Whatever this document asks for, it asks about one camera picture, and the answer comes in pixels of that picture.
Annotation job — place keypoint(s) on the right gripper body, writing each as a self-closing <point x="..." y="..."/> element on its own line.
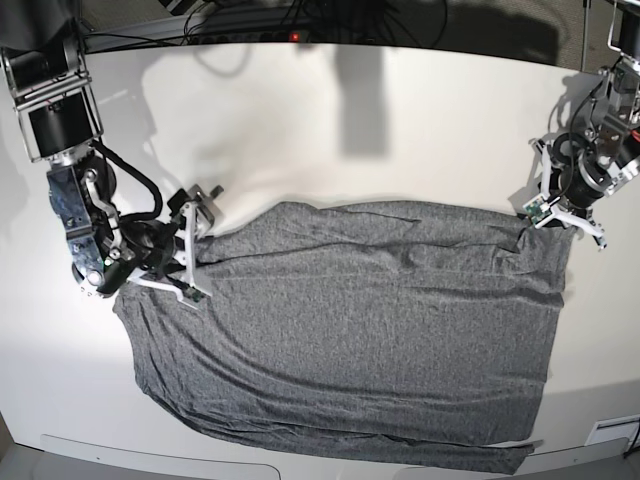
<point x="163" y="252"/>

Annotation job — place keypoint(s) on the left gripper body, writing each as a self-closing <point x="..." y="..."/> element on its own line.
<point x="566" y="195"/>

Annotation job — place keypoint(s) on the grey long-sleeve T-shirt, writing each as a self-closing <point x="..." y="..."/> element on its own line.
<point x="400" y="332"/>

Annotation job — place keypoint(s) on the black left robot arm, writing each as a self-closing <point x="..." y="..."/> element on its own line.
<point x="598" y="154"/>

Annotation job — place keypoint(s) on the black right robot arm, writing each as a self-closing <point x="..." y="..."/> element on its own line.
<point x="117" y="225"/>

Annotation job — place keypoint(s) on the black power strip red light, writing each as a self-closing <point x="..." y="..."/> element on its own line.
<point x="275" y="36"/>

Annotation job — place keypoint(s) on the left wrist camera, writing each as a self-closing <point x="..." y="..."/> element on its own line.
<point x="538" y="211"/>

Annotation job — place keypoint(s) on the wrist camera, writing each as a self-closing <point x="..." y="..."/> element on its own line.
<point x="538" y="211"/>
<point x="192" y="297"/>

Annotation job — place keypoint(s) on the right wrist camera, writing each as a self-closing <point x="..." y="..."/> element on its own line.
<point x="192" y="297"/>

